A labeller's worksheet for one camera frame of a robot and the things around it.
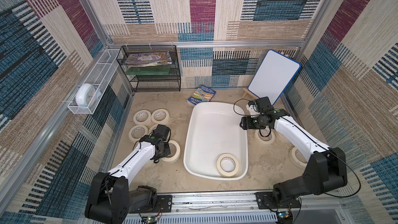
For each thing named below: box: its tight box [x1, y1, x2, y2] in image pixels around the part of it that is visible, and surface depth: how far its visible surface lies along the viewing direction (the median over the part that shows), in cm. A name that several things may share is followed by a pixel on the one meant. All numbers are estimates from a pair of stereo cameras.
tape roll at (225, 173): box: [216, 153, 240, 178], surface depth 83 cm
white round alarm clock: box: [75, 82, 103, 108], surface depth 64 cm
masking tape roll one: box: [150, 108, 170, 125], surface depth 107 cm
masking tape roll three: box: [133, 109, 152, 126], surface depth 106 cm
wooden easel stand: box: [241, 87, 260, 100], surface depth 111 cm
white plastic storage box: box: [182, 101, 249, 180], surface depth 95 cm
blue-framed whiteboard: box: [247, 49, 302, 106], surface depth 93 cm
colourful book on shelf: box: [124, 51, 173, 67], surface depth 83 cm
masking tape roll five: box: [128, 124, 149, 143], surface depth 99 cm
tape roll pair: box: [161, 140, 181, 163], surface depth 85 cm
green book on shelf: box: [125, 65, 172, 76], surface depth 101 cm
